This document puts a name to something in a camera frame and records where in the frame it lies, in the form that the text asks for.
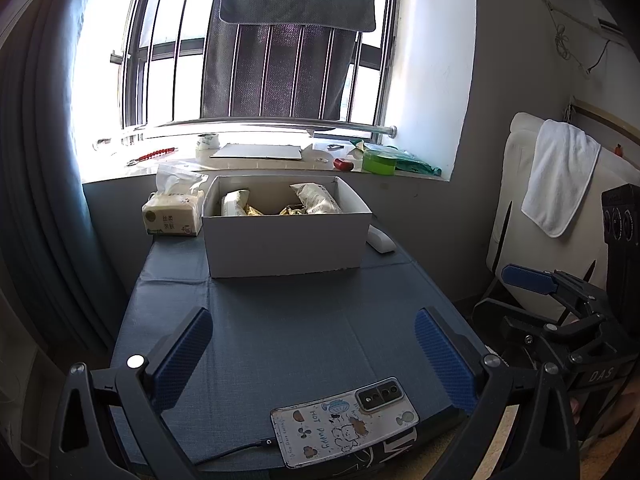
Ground hanging wall cord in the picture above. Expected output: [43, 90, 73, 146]
[542, 0, 613, 77]

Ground white remote control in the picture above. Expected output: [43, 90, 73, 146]
[366, 225, 397, 255]

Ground white lounge chair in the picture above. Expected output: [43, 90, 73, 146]
[472, 112, 640, 346]

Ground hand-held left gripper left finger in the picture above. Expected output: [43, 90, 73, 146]
[50, 307, 214, 480]

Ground tissue pack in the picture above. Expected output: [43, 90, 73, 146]
[141, 163, 210, 237]

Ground red-handled tool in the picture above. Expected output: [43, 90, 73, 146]
[126, 147, 178, 166]

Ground black white patterned object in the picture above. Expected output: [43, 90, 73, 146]
[345, 430, 422, 478]

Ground flat cardboard sheet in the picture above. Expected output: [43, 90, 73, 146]
[210, 143, 304, 160]

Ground white snack packet orange edge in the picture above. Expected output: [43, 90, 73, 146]
[220, 189, 252, 217]

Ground white cardboard box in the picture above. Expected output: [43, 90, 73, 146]
[201, 174, 373, 279]

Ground dark grey towel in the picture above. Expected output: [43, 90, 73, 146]
[200, 0, 378, 121]

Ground green box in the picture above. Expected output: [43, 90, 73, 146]
[362, 143, 397, 175]

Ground green plastic bag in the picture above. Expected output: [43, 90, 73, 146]
[392, 149, 443, 177]

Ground thick metal rail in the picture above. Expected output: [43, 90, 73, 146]
[95, 117, 398, 147]

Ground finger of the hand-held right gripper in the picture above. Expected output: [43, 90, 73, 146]
[501, 263, 607, 312]
[501, 314, 604, 362]

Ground blue curtain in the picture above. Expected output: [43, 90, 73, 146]
[0, 0, 128, 356]

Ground smartphone with cartoon case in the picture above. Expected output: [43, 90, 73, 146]
[270, 377, 420, 469]

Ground metal window grille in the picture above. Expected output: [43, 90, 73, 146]
[110, 0, 403, 133]

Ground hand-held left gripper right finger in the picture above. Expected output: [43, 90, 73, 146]
[414, 307, 585, 480]

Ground white towel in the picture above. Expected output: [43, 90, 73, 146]
[521, 119, 602, 239]

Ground black charging cable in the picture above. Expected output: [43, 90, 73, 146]
[194, 439, 275, 467]

